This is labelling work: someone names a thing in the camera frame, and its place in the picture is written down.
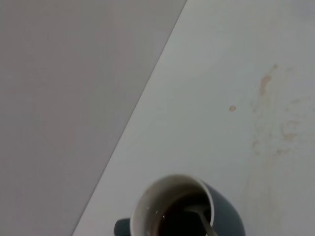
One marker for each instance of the dark grey ceramic cup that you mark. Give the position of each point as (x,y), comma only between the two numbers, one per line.
(221,204)

